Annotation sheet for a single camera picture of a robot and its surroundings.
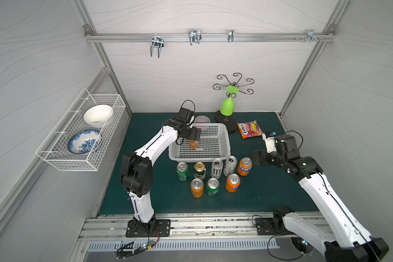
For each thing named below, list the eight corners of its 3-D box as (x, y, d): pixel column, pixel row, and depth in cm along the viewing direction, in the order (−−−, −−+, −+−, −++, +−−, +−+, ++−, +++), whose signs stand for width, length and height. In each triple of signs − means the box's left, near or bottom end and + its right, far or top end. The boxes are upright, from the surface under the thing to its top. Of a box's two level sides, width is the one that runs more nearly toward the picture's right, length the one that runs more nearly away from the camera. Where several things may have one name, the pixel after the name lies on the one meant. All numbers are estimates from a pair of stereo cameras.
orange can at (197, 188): (191, 197, 82) (190, 191, 75) (191, 184, 87) (191, 178, 80) (203, 197, 82) (203, 191, 75) (203, 184, 87) (203, 178, 80)
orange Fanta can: (225, 192, 85) (228, 185, 77) (224, 181, 89) (227, 173, 81) (237, 192, 85) (241, 185, 77) (235, 181, 89) (239, 173, 81)
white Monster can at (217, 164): (211, 179, 90) (212, 168, 79) (210, 170, 94) (212, 158, 83) (221, 179, 90) (223, 168, 79) (220, 170, 94) (223, 158, 83)
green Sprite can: (206, 196, 83) (207, 190, 75) (206, 185, 87) (206, 177, 79) (218, 196, 83) (219, 190, 75) (217, 185, 87) (218, 177, 79)
